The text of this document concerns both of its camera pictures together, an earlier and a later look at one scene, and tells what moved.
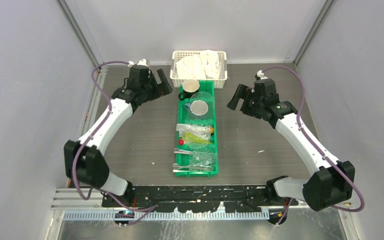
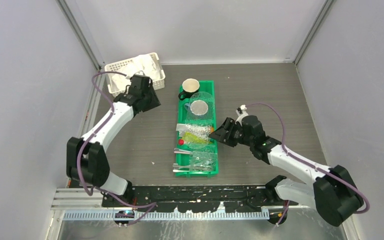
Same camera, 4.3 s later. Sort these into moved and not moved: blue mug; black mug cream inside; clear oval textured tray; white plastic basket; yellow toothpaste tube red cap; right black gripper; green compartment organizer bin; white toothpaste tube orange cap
Moved: right black gripper; white plastic basket
Not moved: yellow toothpaste tube red cap; black mug cream inside; clear oval textured tray; white toothpaste tube orange cap; green compartment organizer bin; blue mug
